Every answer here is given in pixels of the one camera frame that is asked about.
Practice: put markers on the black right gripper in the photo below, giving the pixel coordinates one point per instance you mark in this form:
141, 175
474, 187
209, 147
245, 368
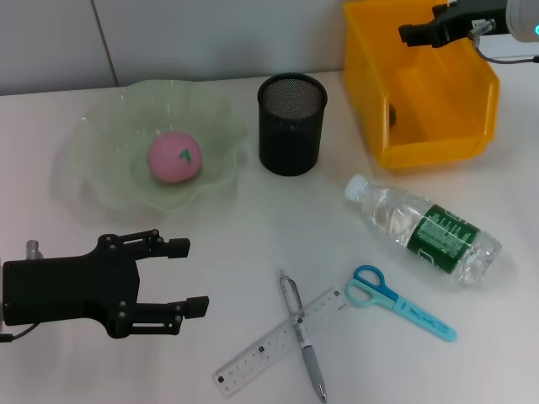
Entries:
459, 19

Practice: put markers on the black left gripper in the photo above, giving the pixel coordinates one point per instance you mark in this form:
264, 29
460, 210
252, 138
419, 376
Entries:
71, 290

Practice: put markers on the pink peach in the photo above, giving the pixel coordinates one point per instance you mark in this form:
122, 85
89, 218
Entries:
168, 162

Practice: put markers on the clear water bottle green label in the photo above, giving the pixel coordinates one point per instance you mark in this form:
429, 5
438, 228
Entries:
421, 223

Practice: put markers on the transparent plastic ruler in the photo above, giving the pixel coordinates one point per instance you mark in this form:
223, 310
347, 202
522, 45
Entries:
252, 357

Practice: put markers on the clear grey ballpoint pen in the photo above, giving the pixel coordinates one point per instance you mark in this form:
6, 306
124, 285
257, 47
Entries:
311, 362

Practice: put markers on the green glass fruit plate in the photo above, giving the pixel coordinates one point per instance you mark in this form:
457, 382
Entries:
105, 139

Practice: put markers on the black mesh pen cup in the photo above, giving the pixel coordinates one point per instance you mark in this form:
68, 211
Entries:
290, 143

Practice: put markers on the blue scissors with blade cover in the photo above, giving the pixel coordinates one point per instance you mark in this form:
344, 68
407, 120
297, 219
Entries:
417, 313

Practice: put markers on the yellow plastic storage bin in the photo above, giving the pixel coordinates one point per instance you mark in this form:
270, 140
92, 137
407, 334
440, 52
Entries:
442, 105

